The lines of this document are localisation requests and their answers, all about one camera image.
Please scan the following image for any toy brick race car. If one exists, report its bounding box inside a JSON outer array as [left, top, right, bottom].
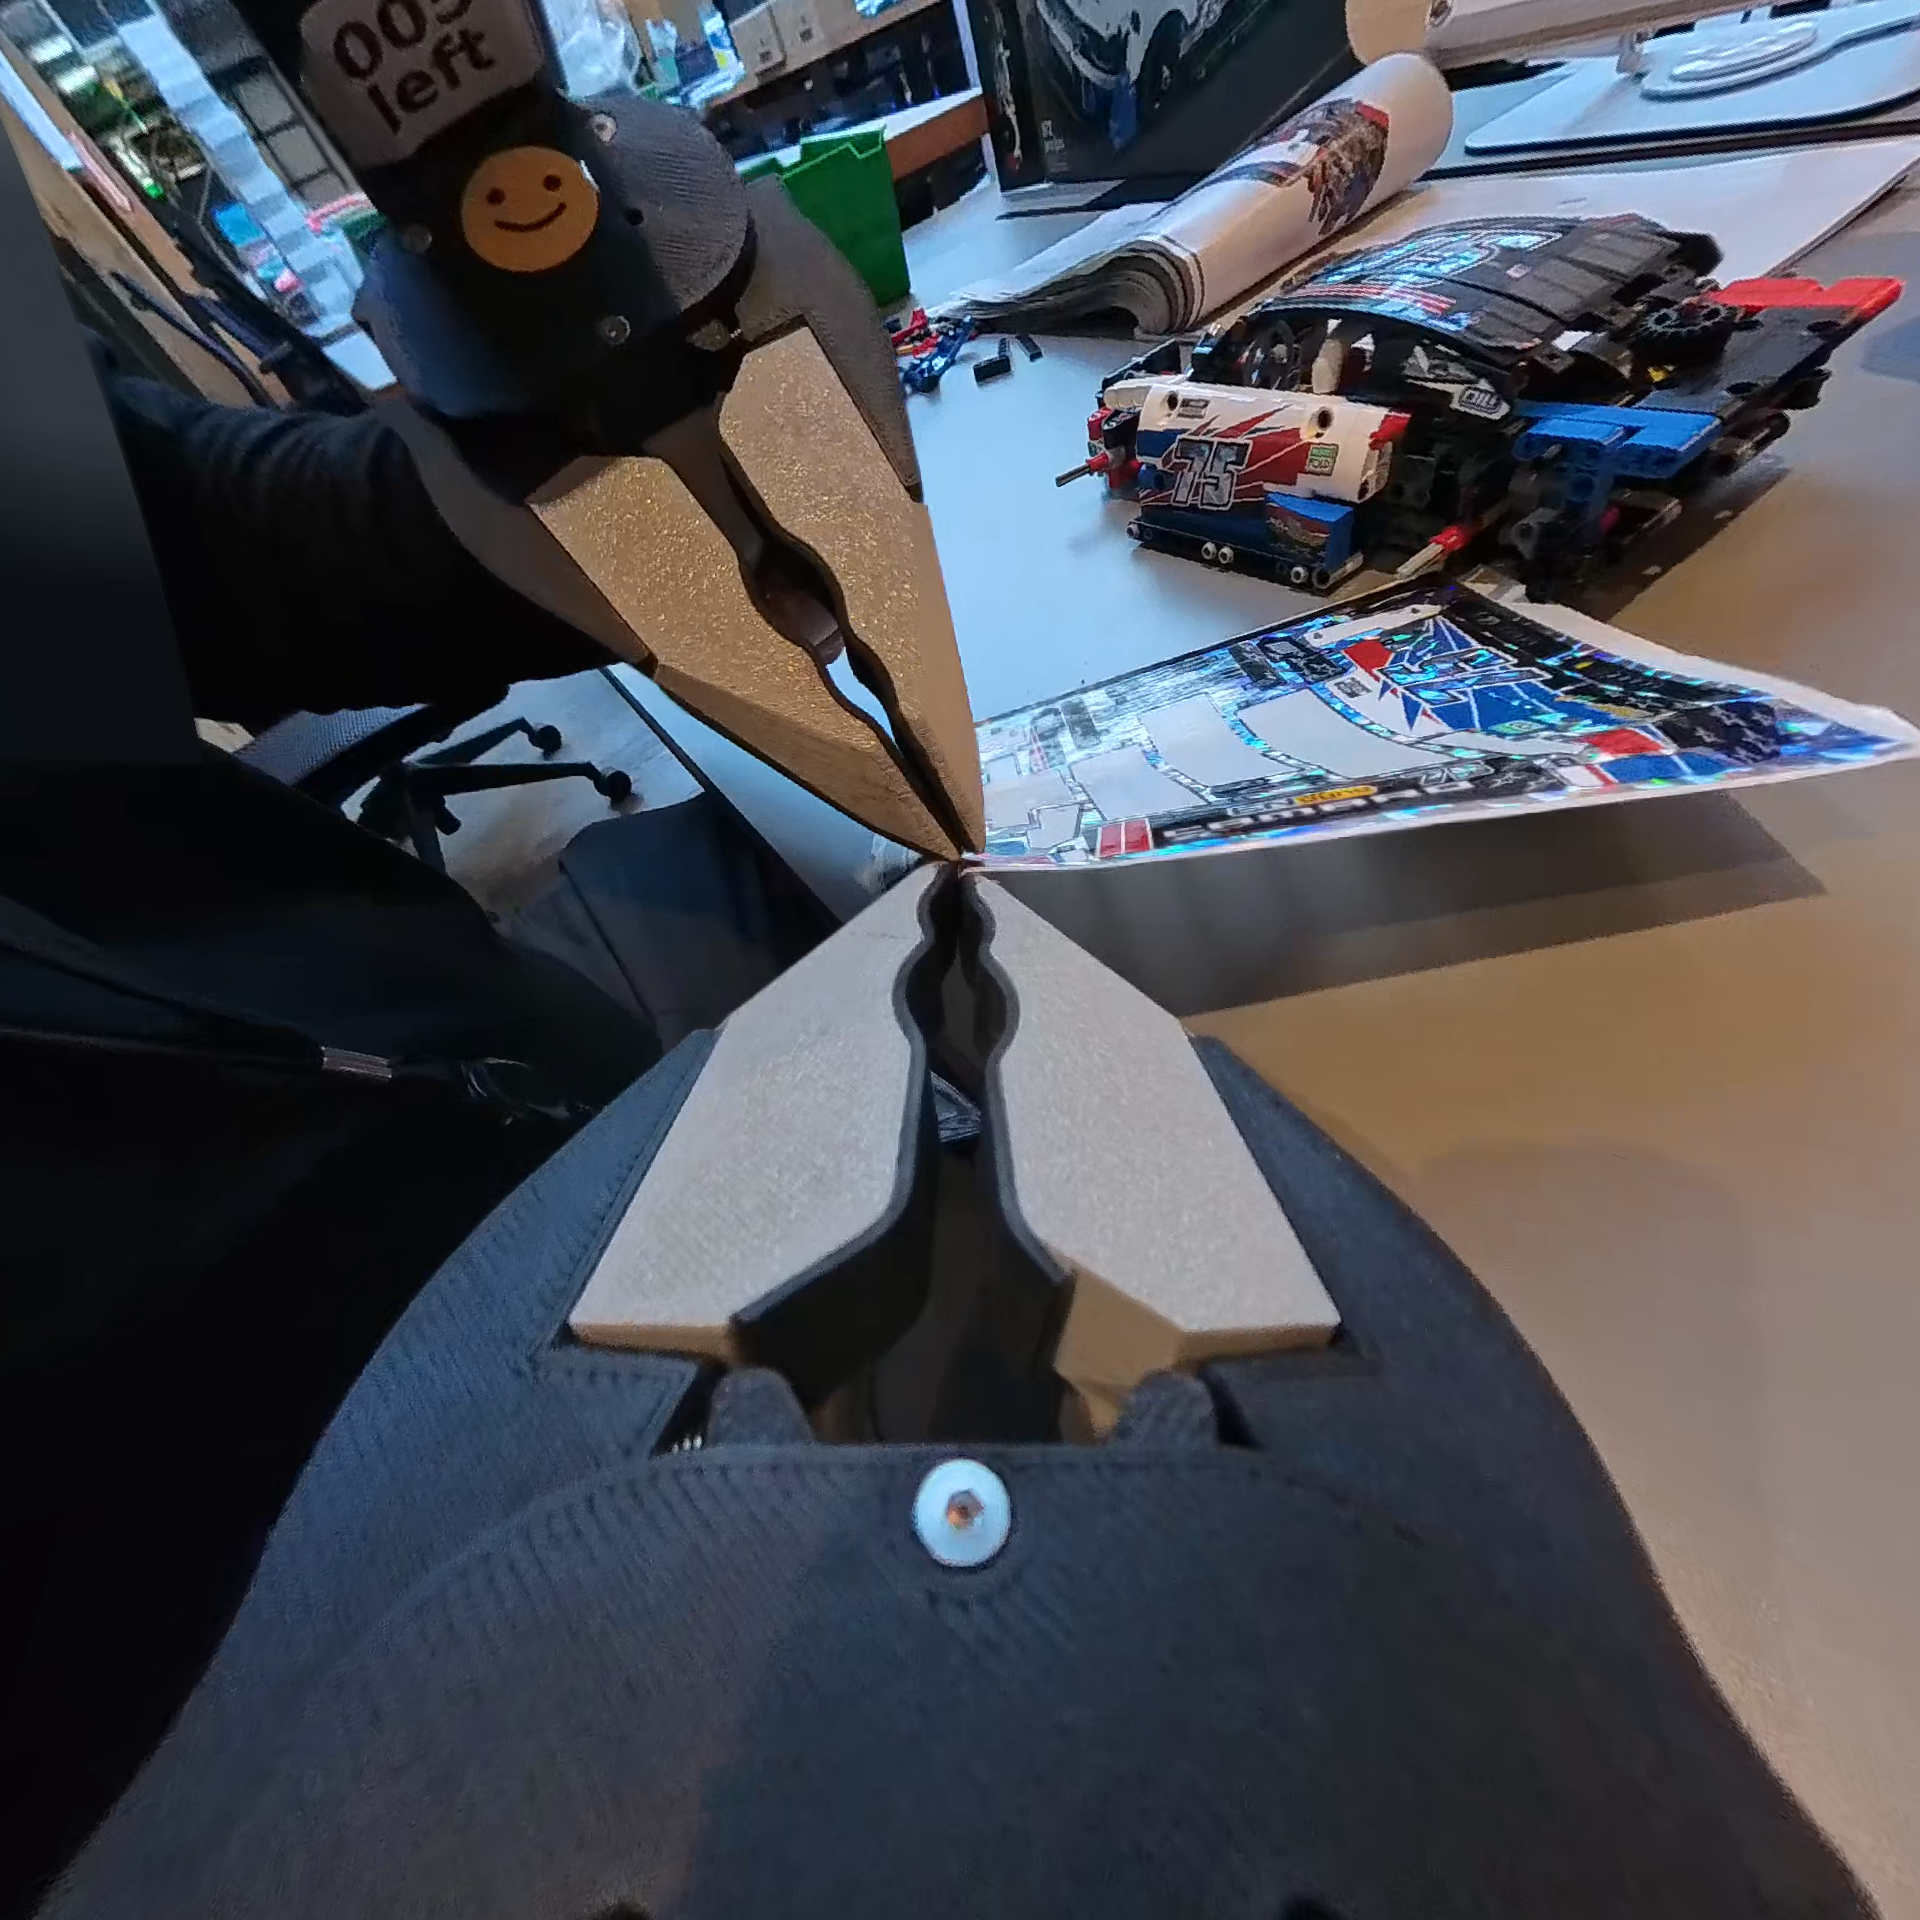
[[1057, 215, 1905, 589]]

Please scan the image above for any grey desk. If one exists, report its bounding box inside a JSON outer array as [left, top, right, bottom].
[[599, 134, 1920, 1920]]

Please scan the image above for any green plastic crate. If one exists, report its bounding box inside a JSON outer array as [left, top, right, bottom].
[[737, 128, 910, 317]]

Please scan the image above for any person's dark clothing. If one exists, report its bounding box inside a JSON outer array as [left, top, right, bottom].
[[0, 720, 842, 1920]]

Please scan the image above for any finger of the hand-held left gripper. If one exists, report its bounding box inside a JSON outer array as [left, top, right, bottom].
[[526, 422, 965, 864], [718, 326, 993, 859]]

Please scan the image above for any black lanyard with metal clip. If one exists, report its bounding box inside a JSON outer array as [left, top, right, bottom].
[[0, 1020, 602, 1119]]

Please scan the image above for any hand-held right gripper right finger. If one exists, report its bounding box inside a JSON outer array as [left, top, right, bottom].
[[957, 877, 1346, 1443]]

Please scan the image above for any person's left hand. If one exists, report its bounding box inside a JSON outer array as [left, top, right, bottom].
[[754, 560, 842, 662]]

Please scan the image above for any shelf of storage boxes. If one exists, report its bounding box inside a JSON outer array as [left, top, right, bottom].
[[90, 0, 383, 394]]

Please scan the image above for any instruction sheet on stand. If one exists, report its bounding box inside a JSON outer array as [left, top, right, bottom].
[[1462, 0, 1920, 152]]

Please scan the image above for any black toy set box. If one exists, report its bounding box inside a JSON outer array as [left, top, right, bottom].
[[982, 0, 1367, 190]]

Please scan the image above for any holographic sticker sheet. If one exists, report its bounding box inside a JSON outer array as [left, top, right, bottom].
[[967, 583, 1920, 872]]

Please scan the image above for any black office chair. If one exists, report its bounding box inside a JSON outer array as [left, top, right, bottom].
[[239, 703, 633, 872]]

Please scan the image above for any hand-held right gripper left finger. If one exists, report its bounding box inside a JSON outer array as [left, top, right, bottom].
[[567, 867, 963, 1413]]

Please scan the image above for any pile of loose toy bricks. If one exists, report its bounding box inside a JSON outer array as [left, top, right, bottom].
[[892, 306, 1045, 399]]

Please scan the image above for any person's left forearm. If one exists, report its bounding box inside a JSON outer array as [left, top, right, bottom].
[[95, 375, 663, 723]]

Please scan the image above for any open instruction booklet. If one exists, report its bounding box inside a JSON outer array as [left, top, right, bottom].
[[951, 53, 1920, 339]]

